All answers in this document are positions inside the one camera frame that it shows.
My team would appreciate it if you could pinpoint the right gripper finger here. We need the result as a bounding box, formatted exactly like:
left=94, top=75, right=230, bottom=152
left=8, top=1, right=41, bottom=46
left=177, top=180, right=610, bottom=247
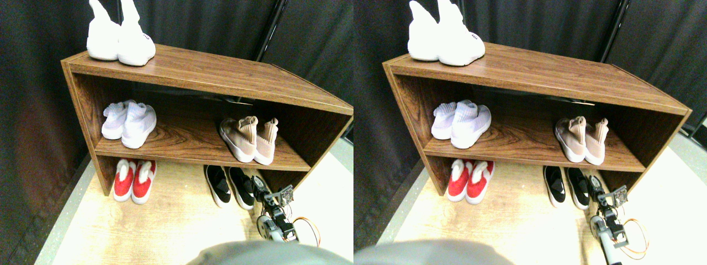
left=587, top=176, right=606, bottom=203
left=251, top=176, right=271, bottom=203

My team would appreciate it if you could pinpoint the black shoe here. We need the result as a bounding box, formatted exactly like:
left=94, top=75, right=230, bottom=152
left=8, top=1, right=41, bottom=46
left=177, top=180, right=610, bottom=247
left=566, top=167, right=591, bottom=210
left=204, top=165, right=233, bottom=209
left=543, top=165, right=568, bottom=209
left=228, top=167, right=256, bottom=210

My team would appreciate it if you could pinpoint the beige shoe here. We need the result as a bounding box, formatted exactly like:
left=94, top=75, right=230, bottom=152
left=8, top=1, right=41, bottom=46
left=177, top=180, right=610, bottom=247
left=584, top=118, right=610, bottom=166
left=555, top=116, right=588, bottom=163
left=254, top=118, right=279, bottom=166
left=219, top=115, right=259, bottom=163

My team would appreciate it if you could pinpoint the red shoe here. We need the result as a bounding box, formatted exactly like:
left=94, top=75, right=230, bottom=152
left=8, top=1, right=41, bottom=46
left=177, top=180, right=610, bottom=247
left=466, top=160, right=495, bottom=205
left=131, top=160, right=158, bottom=205
left=113, top=159, right=138, bottom=202
left=447, top=159, right=473, bottom=202

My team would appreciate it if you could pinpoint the curtain stand foot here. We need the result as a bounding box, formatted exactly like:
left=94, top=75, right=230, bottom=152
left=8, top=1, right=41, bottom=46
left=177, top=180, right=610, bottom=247
left=682, top=113, right=707, bottom=137

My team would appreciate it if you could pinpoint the brown shoe rack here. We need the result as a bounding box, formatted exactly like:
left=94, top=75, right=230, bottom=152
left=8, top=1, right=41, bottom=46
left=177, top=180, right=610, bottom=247
left=61, top=43, right=354, bottom=197
left=382, top=42, right=693, bottom=197

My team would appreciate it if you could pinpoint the pale lilac shoe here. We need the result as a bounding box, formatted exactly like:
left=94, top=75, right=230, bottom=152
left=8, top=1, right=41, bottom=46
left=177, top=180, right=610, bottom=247
left=122, top=103, right=157, bottom=150
left=451, top=100, right=492, bottom=150
left=102, top=100, right=133, bottom=140
left=431, top=102, right=459, bottom=140

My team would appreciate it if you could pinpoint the curtain stand pole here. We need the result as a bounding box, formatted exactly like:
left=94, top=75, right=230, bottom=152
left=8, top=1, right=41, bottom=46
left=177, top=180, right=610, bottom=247
left=599, top=0, right=631, bottom=62
left=254, top=0, right=289, bottom=61

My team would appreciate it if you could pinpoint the white shoe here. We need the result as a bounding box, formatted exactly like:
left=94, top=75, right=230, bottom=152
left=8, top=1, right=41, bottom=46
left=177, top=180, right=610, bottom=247
left=408, top=0, right=442, bottom=61
left=436, top=0, right=486, bottom=67
left=87, top=0, right=121, bottom=61
left=117, top=0, right=157, bottom=67

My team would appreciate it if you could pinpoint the orange wire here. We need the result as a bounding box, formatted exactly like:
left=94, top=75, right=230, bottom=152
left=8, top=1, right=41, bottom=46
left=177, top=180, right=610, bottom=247
left=621, top=219, right=650, bottom=260
left=292, top=217, right=321, bottom=247

